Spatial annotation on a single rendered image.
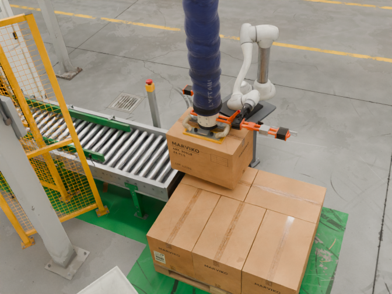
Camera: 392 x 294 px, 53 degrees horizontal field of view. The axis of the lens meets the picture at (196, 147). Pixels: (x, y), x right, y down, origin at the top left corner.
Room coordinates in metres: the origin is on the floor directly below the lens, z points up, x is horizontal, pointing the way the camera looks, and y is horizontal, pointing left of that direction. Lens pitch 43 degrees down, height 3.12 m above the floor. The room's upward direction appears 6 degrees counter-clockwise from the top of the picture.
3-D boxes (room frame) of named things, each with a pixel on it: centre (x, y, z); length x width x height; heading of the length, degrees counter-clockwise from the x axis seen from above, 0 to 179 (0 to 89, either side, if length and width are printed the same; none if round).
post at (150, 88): (3.29, 0.39, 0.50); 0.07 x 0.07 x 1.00; 61
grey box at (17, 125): (2.13, 1.22, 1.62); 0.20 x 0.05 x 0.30; 61
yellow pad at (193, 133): (2.37, -0.07, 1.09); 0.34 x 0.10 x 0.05; 60
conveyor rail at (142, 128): (3.42, 1.00, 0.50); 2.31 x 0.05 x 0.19; 61
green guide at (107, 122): (3.54, 1.34, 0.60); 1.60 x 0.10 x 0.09; 61
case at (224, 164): (2.44, -0.13, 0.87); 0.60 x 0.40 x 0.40; 57
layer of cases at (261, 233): (1.99, -0.30, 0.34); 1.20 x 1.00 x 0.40; 61
